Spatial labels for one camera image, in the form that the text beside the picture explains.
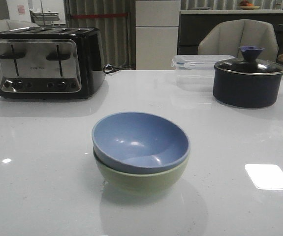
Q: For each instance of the blue plastic bowl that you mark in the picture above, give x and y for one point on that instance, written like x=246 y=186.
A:
x=139 y=143

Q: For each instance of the green plastic bowl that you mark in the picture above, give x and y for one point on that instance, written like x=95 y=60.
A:
x=142 y=184

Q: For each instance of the glass lid with blue knob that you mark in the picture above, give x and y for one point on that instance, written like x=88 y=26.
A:
x=249 y=64

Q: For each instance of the dark blue saucepan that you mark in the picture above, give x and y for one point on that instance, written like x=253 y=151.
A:
x=246 y=90

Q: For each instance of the beige upholstered chair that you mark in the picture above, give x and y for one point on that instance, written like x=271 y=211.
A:
x=227 y=37

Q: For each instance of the clear plastic food container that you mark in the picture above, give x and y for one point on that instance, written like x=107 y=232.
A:
x=196 y=72

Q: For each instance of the dark kitchen counter cabinet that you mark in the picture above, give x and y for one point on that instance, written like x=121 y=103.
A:
x=194 y=25

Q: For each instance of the fruit plate on counter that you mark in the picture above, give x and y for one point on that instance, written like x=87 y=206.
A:
x=246 y=5

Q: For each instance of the black chrome four-slot toaster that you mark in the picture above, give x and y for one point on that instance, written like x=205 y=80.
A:
x=50 y=63

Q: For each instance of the white refrigerator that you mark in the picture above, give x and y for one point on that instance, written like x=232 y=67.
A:
x=156 y=33

